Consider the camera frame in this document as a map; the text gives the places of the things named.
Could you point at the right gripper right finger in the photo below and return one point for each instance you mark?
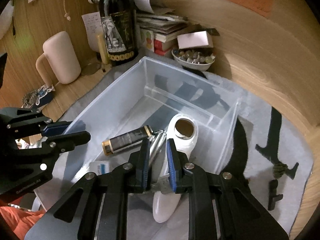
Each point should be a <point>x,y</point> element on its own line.
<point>177,170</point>

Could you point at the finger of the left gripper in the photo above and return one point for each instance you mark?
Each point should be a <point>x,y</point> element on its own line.
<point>62,127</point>
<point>64,143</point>

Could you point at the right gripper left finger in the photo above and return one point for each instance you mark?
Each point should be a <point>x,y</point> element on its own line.
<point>139,177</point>

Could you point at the silver foil tube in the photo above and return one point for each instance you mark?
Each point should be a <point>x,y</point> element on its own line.
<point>156,141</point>

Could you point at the black gold cosmetic tube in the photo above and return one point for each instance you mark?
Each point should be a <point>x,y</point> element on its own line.
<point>120,142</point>

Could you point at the white handheld massager device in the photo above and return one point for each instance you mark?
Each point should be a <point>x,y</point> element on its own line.
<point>181,139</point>

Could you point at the clear plastic storage bin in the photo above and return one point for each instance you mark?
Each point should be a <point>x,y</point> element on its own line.
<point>151,93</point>

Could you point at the blue cartoon sticker card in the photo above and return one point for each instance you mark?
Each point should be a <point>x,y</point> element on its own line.
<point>39,98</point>

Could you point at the white blue small packet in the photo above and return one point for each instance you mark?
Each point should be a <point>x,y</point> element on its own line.
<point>100,167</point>

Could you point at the grey black patterned mat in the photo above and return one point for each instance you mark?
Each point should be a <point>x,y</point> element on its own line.
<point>265,146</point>

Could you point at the orange cloth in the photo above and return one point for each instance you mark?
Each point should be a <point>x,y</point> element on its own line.
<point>18,221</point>

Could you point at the white handwritten paper note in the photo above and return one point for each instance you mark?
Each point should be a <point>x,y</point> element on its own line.
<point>92,22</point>

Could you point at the white bowl of stones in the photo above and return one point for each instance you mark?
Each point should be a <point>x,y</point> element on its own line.
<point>194,59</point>

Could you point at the white plush hanging item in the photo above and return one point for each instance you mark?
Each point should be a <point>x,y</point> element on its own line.
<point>6,18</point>

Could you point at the dark wine bottle elephant label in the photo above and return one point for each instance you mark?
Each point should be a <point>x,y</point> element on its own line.
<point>118,23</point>

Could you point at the stack of books and papers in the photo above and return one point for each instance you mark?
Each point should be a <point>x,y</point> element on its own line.
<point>151,15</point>

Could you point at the white small card box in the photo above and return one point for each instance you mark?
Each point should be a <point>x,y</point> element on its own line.
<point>200,39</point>

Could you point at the beige mug with handle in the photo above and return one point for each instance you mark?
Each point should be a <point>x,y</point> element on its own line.
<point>58,51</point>

